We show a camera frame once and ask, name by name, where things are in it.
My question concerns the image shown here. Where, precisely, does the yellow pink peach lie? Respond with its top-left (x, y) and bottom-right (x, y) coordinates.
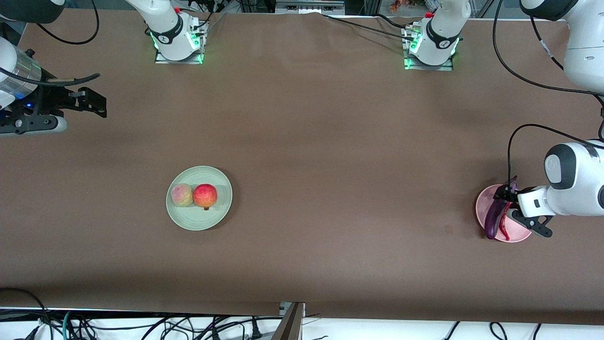
top-left (171, 183), bottom-right (194, 208)

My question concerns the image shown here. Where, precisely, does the silver metal box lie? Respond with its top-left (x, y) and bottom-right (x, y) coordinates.
top-left (275, 0), bottom-right (346, 15)

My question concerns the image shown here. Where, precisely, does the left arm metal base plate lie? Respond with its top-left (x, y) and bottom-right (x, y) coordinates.
top-left (403, 26), bottom-right (454, 71)

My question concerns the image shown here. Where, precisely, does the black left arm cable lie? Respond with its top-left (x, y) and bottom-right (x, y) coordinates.
top-left (492, 0), bottom-right (604, 186)

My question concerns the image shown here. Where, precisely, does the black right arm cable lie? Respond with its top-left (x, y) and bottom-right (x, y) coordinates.
top-left (0, 0), bottom-right (101, 88)

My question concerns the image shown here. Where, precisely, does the short curved black cable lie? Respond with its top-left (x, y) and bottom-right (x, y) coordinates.
top-left (373, 13), bottom-right (409, 30)

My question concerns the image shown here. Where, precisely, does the brown table cloth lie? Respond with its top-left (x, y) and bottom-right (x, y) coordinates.
top-left (0, 7), bottom-right (604, 326)

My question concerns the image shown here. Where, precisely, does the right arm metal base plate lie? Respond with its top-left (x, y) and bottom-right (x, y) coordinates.
top-left (155, 46), bottom-right (204, 65)

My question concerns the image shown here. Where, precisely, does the purple eggplant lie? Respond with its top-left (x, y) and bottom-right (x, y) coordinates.
top-left (485, 176), bottom-right (519, 240)

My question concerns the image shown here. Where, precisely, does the red chili pepper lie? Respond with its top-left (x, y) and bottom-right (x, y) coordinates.
top-left (499, 202), bottom-right (514, 241)

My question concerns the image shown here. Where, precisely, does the pale green round plate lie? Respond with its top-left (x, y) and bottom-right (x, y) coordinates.
top-left (166, 166), bottom-right (233, 231)

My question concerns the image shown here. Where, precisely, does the long black cable on cloth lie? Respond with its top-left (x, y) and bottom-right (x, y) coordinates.
top-left (321, 13), bottom-right (416, 37)

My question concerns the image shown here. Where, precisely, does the red pomegranate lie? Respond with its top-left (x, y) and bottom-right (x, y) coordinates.
top-left (193, 184), bottom-right (218, 211)

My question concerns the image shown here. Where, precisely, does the pink round plate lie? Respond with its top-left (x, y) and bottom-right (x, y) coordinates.
top-left (475, 184), bottom-right (534, 243)

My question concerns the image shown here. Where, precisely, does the thick black looped floor cable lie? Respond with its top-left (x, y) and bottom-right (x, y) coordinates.
top-left (0, 287), bottom-right (50, 340)

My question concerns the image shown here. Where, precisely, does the orange red toy pile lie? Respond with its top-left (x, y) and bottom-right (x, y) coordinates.
top-left (389, 0), bottom-right (426, 13)

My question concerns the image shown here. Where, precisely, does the grey metal post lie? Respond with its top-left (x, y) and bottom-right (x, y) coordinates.
top-left (271, 301), bottom-right (306, 340)

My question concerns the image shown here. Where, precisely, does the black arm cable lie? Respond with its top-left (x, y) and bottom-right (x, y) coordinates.
top-left (492, 0), bottom-right (604, 186)
top-left (0, 0), bottom-right (101, 88)

